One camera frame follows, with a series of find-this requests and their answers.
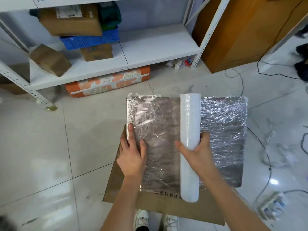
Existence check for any person's right hand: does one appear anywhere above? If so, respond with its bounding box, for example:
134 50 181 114
174 132 218 182

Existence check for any person's left hand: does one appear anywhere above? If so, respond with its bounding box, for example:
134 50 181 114
117 124 148 178

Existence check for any silver foil board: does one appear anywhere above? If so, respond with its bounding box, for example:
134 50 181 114
126 93 248 193

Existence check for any white plastic wrap roll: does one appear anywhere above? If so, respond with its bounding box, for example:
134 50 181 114
180 93 201 203

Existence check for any person's left forearm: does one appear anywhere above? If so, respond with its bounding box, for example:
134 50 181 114
100 174 145 231

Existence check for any person's right forearm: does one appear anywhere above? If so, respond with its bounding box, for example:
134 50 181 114
198 176 273 231

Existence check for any flat brown cardboard sheet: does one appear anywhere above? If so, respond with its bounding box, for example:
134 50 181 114
103 124 226 226

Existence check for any person's white left shoe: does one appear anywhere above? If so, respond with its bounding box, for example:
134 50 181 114
133 209 149 231

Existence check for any person's white shoe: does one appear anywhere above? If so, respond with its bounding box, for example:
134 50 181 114
133 209 149 231
163 215 179 231

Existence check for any person's white right shoe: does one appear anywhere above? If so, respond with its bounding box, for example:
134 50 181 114
163 215 179 231

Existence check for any orange floral zipper bag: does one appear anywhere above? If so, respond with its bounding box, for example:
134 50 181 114
65 66 151 98

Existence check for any crumpled clear plastic film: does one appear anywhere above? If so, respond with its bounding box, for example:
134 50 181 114
261 127 300 170

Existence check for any white power strip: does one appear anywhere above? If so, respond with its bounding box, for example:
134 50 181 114
257 191 288 220

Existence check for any white metal shelf rack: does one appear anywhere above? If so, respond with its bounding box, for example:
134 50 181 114
0 0 232 105

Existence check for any small printed cardboard box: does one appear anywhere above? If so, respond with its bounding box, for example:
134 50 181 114
80 43 114 62

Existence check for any blue plastic crate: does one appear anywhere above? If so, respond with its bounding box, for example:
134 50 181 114
59 26 120 50

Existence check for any tilted plain cardboard box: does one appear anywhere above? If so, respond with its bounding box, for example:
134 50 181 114
29 44 72 77

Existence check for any brown wooden cabinet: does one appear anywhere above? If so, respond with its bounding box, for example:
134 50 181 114
192 0 308 74

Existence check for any dark green bag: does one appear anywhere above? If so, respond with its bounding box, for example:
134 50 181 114
97 2 122 31

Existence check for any large brown cardboard box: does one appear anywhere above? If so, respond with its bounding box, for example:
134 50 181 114
38 3 103 37

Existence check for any black floor cable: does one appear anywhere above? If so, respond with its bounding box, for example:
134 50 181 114
247 127 273 202

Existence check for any white cable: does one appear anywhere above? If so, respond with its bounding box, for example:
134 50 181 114
225 68 245 97

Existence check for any thin black cable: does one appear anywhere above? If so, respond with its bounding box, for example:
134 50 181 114
256 0 302 80

